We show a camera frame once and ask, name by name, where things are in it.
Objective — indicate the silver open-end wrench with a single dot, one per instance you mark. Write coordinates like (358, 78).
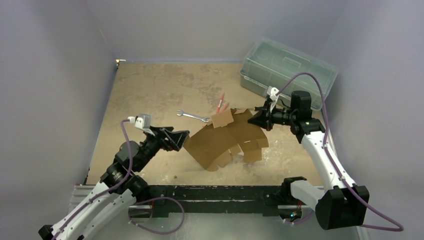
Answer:
(204, 119)

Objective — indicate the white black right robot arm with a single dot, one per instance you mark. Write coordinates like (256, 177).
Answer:
(341, 202)

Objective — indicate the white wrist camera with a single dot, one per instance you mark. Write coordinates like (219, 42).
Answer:
(141, 121)
(272, 96)

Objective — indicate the brown cardboard box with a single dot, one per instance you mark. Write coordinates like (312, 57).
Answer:
(227, 135)

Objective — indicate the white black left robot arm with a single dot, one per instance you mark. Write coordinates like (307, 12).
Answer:
(119, 187)

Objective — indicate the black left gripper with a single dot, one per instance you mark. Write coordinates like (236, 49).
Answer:
(175, 138)

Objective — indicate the red pen with white label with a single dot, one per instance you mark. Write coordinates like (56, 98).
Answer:
(220, 103)

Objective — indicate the salmon pen middle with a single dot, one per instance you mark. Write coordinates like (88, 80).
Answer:
(225, 106)

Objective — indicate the yellow black screwdriver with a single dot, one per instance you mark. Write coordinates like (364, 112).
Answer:
(250, 108)

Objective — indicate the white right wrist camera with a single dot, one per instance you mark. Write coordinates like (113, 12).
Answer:
(272, 96)

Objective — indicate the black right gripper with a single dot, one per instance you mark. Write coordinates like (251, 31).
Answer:
(267, 117)

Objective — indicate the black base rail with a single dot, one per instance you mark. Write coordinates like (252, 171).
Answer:
(265, 200)

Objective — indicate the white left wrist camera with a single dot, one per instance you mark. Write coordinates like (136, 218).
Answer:
(141, 121)

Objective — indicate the clear plastic storage box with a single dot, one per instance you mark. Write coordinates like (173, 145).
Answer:
(272, 64)

